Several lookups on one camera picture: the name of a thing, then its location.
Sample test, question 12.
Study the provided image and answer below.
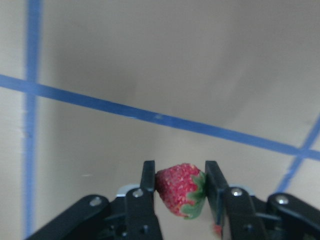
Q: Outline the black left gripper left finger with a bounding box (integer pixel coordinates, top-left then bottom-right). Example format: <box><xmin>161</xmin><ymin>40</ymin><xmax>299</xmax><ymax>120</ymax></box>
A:
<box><xmin>125</xmin><ymin>160</ymin><xmax>163</xmax><ymax>240</ymax></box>

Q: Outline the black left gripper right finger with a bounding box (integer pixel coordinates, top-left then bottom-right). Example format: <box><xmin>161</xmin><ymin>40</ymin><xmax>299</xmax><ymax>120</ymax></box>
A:
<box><xmin>205</xmin><ymin>160</ymin><xmax>268</xmax><ymax>240</ymax></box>

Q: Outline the red strawberry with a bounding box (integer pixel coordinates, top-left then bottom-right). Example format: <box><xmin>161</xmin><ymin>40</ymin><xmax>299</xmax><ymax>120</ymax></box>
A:
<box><xmin>155</xmin><ymin>163</ymin><xmax>206</xmax><ymax>220</ymax></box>
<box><xmin>212</xmin><ymin>223</ymin><xmax>222</xmax><ymax>239</ymax></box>

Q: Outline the red strawberry at corner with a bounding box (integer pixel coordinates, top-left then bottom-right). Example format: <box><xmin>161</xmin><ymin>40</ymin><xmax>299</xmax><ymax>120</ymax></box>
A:
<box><xmin>212</xmin><ymin>223</ymin><xmax>222</xmax><ymax>239</ymax></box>

